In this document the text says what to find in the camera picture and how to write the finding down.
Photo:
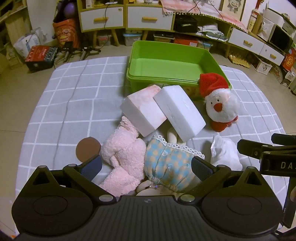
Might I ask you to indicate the orange printed bag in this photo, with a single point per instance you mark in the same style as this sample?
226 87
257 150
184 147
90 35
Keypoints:
66 32

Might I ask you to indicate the black tripod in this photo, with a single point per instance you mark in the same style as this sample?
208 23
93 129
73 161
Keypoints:
68 46

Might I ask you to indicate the egg tray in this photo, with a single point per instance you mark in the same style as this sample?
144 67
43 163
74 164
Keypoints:
239 61

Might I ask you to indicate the santa plush toy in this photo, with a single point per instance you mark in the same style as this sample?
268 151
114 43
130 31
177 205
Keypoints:
219 102

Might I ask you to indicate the folded clothes pile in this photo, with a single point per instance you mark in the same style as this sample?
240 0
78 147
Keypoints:
212 32

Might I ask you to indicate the grey checked blanket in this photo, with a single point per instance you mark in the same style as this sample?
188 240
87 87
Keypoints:
81 104

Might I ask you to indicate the pink plush toy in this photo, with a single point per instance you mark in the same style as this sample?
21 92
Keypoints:
124 153

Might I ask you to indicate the white box with cartoon face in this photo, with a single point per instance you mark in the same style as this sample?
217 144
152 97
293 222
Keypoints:
263 67

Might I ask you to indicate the clear storage box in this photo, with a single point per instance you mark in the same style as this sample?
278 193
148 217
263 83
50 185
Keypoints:
131 40
163 39
105 40

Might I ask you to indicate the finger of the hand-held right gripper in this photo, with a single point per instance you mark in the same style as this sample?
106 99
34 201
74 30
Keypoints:
284 139
249 148

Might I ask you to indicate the yellow bottle with red label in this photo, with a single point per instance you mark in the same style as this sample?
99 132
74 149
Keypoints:
253 20

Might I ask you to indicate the wooden shelf unit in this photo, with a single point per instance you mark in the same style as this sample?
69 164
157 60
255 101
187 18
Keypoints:
16 25

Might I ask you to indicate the long wooden tv stand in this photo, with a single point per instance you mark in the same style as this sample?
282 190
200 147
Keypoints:
245 40

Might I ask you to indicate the green plastic bin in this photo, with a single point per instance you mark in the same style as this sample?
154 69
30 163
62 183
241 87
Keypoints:
166 62

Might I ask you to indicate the doll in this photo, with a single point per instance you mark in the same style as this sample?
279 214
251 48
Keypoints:
166 162

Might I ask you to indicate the white plastic bag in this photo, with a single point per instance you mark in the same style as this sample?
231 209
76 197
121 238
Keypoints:
25 42

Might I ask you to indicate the white cardboard box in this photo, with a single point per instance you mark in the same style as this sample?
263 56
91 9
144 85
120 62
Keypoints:
264 29

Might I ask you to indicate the white foam block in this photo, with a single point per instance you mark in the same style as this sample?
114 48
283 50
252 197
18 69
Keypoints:
180 111

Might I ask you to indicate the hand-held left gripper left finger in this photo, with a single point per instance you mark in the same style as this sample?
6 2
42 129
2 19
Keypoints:
92 166

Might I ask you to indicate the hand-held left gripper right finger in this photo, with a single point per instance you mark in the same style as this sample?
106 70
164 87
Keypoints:
201 168

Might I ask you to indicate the brown round disc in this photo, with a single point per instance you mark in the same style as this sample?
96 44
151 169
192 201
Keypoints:
87 147

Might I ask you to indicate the framed cartoon girl picture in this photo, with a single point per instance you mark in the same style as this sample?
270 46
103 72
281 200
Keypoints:
233 5

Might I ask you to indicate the red gift box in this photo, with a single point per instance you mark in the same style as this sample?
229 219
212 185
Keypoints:
290 60

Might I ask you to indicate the round printed box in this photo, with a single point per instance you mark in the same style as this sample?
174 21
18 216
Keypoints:
278 74

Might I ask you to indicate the white plush toy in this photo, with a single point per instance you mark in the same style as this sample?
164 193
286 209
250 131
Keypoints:
225 153

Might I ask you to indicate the pink-stained foam block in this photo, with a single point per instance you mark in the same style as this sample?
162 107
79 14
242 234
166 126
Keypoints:
143 109

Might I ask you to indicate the pink tablecloth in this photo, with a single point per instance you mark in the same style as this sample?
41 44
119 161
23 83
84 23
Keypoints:
208 10

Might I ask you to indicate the red cardboard box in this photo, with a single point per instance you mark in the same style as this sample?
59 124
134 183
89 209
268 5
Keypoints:
190 42

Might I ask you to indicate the black microwave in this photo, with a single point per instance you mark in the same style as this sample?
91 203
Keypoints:
279 39

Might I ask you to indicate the black box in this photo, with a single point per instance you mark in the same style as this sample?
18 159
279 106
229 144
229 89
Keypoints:
185 23

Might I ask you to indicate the purple ball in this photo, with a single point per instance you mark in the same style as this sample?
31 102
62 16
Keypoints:
69 8

